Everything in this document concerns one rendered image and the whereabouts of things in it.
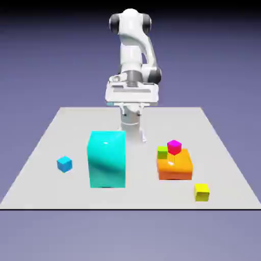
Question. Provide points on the small magenta cube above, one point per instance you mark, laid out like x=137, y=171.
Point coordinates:
x=174, y=147

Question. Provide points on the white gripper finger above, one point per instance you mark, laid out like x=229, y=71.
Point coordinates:
x=123, y=111
x=139, y=111

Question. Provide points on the large cyan box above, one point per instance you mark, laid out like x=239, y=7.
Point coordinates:
x=107, y=159

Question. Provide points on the small green cube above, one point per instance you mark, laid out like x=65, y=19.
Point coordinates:
x=162, y=153

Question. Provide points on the small yellow cube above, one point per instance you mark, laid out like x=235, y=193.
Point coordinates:
x=201, y=192

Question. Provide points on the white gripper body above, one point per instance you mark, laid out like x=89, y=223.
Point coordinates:
x=131, y=95

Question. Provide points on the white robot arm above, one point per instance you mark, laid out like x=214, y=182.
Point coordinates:
x=130, y=55

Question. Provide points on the small blue cube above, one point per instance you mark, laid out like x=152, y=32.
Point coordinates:
x=64, y=164

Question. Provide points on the large orange box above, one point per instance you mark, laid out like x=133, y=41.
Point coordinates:
x=176, y=167

